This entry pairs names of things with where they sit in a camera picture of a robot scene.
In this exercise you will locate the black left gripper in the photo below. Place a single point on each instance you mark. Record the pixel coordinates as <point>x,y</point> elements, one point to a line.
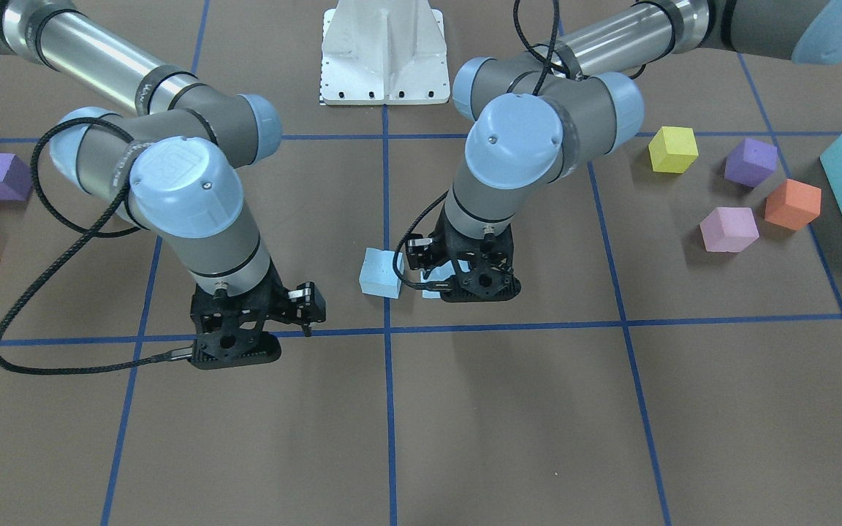
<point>422,253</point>

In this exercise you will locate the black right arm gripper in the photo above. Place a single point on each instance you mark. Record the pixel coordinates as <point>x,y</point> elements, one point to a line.
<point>280,295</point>

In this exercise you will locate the light blue foam block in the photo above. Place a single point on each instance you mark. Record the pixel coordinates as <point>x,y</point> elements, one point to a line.
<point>429,293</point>

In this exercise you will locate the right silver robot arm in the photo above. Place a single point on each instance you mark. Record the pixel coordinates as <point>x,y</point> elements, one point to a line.
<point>169,169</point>

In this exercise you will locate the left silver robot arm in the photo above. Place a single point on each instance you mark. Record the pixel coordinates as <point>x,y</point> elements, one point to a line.
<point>566,101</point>

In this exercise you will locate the yellow foam block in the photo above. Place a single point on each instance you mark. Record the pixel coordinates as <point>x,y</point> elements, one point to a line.
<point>673,149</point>

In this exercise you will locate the pink foam block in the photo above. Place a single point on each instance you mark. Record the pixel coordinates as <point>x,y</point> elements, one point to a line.
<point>729,229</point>

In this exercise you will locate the far purple foam block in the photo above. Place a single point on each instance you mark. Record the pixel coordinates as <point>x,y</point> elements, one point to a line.
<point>15,178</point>

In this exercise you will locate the purple foam block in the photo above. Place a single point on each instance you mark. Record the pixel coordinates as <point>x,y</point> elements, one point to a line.
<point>751,163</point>
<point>15,178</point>

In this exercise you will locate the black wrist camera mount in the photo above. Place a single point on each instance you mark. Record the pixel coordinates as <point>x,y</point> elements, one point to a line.
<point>423,254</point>

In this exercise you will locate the right arm camera mount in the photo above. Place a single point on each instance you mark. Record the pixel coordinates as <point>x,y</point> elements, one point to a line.
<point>308,307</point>

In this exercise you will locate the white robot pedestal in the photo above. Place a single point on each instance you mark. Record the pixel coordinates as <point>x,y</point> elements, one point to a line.
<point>383,52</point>

